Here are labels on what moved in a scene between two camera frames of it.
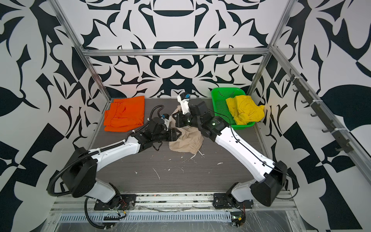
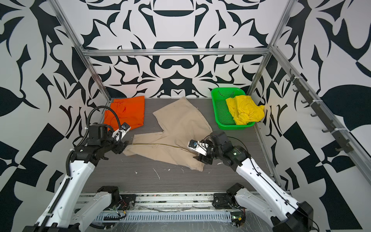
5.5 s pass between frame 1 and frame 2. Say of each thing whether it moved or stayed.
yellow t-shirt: stayed
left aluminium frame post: stayed
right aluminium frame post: stayed
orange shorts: stayed
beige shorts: moved
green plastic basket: stayed
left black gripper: moved
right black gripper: moved
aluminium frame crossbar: stayed
